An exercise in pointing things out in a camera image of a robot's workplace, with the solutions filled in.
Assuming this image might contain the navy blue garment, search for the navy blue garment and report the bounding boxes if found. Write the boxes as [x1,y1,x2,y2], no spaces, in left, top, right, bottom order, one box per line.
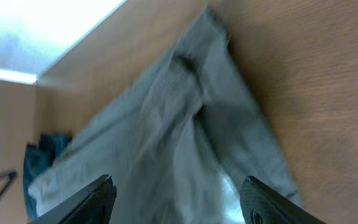
[22,133,72,220]

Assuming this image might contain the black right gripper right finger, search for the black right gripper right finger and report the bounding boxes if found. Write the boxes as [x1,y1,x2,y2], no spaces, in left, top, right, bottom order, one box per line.
[240,175,324,224]

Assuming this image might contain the grey shorts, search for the grey shorts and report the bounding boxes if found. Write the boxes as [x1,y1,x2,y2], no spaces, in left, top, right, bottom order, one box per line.
[29,9,303,223]

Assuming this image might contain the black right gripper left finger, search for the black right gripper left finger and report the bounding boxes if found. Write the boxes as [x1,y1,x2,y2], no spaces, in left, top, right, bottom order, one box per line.
[30,174,117,224]

